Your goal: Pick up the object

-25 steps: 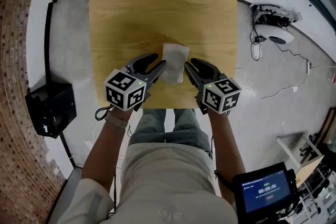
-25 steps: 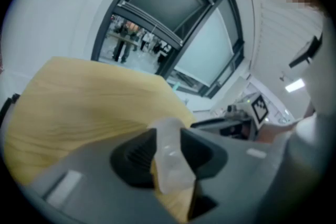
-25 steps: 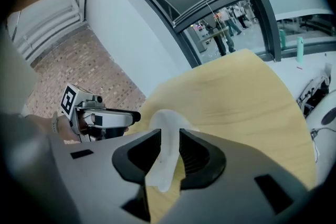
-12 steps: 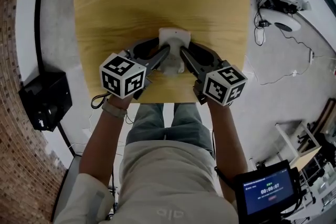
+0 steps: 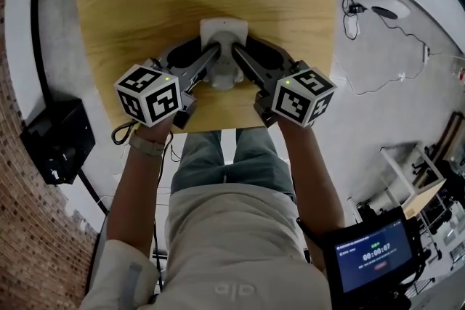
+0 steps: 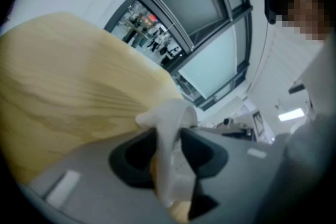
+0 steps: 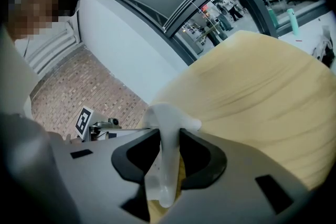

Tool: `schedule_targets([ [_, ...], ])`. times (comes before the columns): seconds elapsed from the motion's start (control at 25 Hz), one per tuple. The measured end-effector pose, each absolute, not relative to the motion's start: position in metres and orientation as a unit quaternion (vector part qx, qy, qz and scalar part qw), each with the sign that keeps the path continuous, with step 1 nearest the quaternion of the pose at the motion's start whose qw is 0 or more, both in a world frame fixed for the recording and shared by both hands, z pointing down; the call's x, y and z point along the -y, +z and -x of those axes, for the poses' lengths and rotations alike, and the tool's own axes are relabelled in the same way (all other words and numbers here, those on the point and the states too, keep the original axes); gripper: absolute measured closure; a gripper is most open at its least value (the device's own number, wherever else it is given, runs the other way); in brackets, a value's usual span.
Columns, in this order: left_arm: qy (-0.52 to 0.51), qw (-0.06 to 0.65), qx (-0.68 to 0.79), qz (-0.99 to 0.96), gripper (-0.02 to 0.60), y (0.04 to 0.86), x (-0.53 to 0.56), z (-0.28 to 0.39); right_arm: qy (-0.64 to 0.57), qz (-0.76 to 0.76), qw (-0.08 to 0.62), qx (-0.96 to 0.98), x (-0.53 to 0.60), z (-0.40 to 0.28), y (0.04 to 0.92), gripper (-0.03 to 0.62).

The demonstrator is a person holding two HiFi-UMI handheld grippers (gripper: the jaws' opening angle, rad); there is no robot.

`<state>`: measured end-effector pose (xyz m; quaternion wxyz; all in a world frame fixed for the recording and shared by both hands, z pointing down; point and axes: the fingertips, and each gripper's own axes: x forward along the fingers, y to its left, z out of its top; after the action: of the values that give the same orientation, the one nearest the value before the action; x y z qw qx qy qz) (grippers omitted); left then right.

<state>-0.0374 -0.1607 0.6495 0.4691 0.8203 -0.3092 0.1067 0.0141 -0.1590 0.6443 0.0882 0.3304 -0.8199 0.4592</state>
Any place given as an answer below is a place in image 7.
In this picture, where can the white and black device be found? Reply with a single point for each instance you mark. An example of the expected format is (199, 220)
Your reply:
(325, 47)

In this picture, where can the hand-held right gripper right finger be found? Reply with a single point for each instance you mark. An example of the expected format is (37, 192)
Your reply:
(236, 181)

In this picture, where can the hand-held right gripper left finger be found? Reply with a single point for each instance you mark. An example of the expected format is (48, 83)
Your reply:
(92, 165)

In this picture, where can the black window frame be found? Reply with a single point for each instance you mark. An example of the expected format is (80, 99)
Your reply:
(183, 42)

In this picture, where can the person's white shirt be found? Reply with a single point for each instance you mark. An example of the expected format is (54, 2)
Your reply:
(15, 73)

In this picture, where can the person's head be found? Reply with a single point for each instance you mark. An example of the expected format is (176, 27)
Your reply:
(39, 5)

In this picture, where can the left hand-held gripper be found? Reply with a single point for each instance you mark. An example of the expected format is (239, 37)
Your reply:
(84, 123)

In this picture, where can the white wall pipes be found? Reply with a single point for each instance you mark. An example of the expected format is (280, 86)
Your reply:
(52, 47)

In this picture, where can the person's left forearm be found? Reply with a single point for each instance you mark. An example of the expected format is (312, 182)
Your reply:
(72, 140)

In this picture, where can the light wooden board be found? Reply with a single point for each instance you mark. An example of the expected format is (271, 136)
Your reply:
(249, 86)

